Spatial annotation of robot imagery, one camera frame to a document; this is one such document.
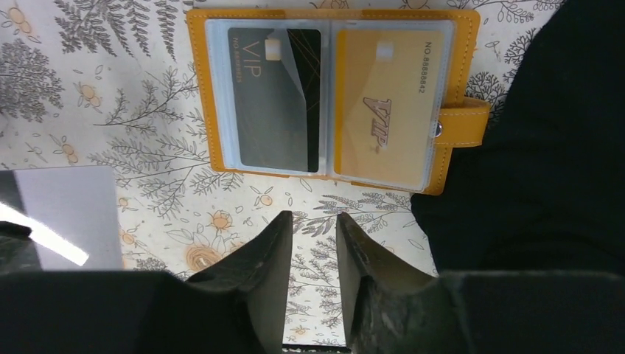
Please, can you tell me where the yellow credit card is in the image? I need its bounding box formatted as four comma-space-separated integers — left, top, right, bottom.
334, 28, 447, 191

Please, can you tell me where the yellow leather card holder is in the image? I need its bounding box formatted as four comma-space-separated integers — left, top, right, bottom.
186, 8, 490, 195

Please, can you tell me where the floral patterned table mat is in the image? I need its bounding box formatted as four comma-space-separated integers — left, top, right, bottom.
0, 0, 568, 348

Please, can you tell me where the black cloth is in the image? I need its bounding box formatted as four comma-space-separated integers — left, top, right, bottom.
411, 1, 624, 275

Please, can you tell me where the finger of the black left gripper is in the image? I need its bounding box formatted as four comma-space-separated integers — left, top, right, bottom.
1, 221, 42, 274

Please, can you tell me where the black credit card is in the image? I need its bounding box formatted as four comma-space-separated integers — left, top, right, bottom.
228, 27, 321, 173

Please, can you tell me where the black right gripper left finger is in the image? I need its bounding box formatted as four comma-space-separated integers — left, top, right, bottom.
1, 211, 293, 353

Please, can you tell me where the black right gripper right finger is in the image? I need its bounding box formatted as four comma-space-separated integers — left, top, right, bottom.
336, 213, 624, 353

